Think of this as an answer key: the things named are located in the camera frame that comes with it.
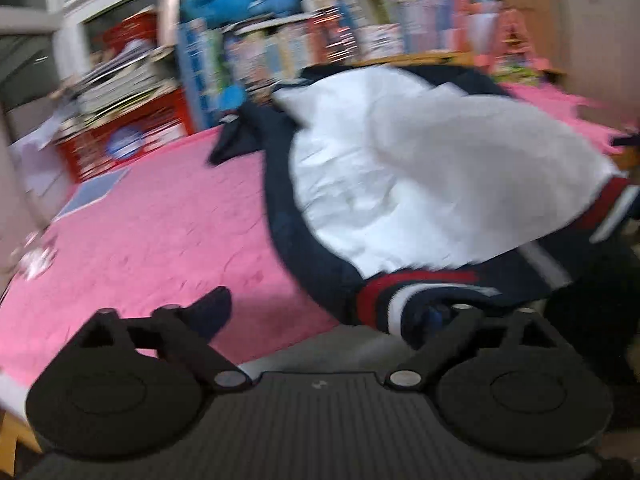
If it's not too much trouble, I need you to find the white and navy jacket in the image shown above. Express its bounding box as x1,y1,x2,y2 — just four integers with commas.
208,65,639,347

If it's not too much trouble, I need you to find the pink patterned table cloth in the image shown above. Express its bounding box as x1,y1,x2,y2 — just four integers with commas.
0,81,626,391

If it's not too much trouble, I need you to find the blue notebook on table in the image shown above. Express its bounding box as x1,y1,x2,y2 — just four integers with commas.
53,169,128,221

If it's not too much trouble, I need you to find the red plastic crate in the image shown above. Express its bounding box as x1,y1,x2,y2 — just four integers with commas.
54,88,195,183

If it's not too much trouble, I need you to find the blue ball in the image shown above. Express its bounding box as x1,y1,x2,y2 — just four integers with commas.
218,84,246,114

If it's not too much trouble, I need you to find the wooden drawer organizer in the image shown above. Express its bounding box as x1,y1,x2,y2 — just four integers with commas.
348,50,475,67

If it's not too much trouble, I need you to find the stack of papers and books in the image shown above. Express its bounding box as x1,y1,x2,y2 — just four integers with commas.
56,39,178,126

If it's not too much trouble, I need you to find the pink toy house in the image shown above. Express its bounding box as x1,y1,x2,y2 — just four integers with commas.
474,9,566,87

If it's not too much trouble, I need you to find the left row of books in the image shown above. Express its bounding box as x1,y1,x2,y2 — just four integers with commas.
177,18,220,131

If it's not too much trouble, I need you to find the row of colourful books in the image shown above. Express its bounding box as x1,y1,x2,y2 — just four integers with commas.
222,0,501,92

